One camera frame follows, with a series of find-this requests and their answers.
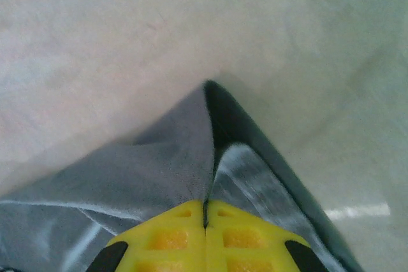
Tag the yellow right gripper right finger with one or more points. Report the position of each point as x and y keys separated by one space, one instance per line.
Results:
x=248 y=246

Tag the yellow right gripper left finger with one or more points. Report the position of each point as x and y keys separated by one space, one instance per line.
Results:
x=165 y=246

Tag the grey t-shirt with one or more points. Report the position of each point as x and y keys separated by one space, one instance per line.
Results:
x=153 y=170

